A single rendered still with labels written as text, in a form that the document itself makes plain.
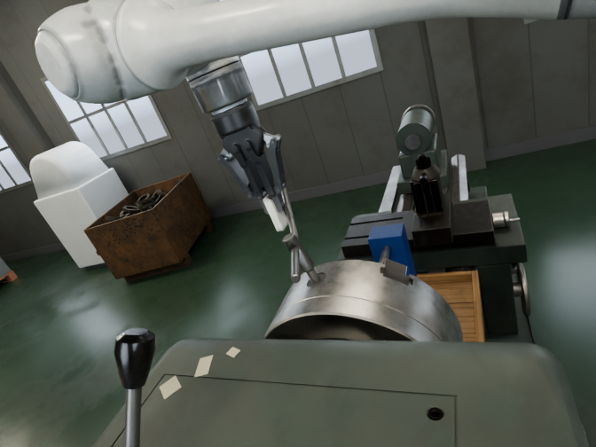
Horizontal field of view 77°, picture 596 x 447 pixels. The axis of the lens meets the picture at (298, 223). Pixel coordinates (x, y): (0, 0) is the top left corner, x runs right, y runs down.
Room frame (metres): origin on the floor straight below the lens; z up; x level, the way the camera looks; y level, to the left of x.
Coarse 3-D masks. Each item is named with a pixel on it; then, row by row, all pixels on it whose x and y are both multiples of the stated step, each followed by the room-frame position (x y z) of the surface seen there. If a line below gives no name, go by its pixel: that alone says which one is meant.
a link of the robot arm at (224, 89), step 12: (216, 72) 0.62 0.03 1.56; (228, 72) 0.62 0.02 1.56; (240, 72) 0.64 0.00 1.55; (192, 84) 0.63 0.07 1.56; (204, 84) 0.62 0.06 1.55; (216, 84) 0.61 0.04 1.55; (228, 84) 0.62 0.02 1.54; (240, 84) 0.63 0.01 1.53; (204, 96) 0.62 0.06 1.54; (216, 96) 0.62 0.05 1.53; (228, 96) 0.61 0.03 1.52; (240, 96) 0.62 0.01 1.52; (204, 108) 0.63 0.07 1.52; (216, 108) 0.62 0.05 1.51; (228, 108) 0.63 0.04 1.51
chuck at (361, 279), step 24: (336, 264) 0.51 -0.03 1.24; (360, 264) 0.49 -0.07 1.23; (384, 264) 0.48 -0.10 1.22; (312, 288) 0.48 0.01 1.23; (336, 288) 0.45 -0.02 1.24; (360, 288) 0.44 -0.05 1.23; (384, 288) 0.43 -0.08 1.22; (408, 288) 0.44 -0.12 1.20; (432, 288) 0.45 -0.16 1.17; (408, 312) 0.39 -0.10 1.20; (432, 312) 0.41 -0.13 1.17; (456, 336) 0.40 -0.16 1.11
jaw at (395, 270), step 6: (390, 264) 0.51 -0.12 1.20; (396, 264) 0.51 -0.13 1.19; (402, 264) 0.51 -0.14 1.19; (384, 270) 0.48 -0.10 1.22; (390, 270) 0.48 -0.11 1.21; (396, 270) 0.50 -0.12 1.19; (402, 270) 0.50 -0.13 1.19; (384, 276) 0.47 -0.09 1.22; (390, 276) 0.47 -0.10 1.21; (396, 276) 0.47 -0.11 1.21; (402, 276) 0.47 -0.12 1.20; (402, 282) 0.46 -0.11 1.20; (408, 282) 0.46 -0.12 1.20
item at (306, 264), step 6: (288, 234) 0.51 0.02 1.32; (294, 234) 0.50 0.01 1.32; (282, 240) 0.51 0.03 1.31; (288, 240) 0.49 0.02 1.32; (294, 240) 0.50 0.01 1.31; (288, 246) 0.50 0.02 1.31; (294, 246) 0.49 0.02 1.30; (300, 246) 0.50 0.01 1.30; (300, 252) 0.49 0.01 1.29; (306, 252) 0.50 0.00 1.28; (300, 258) 0.49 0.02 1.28; (306, 258) 0.49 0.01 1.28; (300, 264) 0.49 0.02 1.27; (306, 264) 0.49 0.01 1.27; (312, 264) 0.49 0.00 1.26; (306, 270) 0.49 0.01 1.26; (312, 270) 0.49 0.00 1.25; (312, 276) 0.49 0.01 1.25; (318, 276) 0.50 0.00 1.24; (312, 282) 0.49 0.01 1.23
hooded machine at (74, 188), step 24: (72, 144) 4.66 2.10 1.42; (48, 168) 4.28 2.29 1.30; (72, 168) 4.34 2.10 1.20; (96, 168) 4.58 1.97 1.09; (48, 192) 4.36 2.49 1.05; (72, 192) 4.19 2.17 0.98; (96, 192) 4.33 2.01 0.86; (120, 192) 4.63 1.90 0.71; (48, 216) 4.39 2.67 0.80; (72, 216) 4.27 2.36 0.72; (96, 216) 4.17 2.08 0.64; (72, 240) 4.35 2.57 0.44; (96, 264) 4.32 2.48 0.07
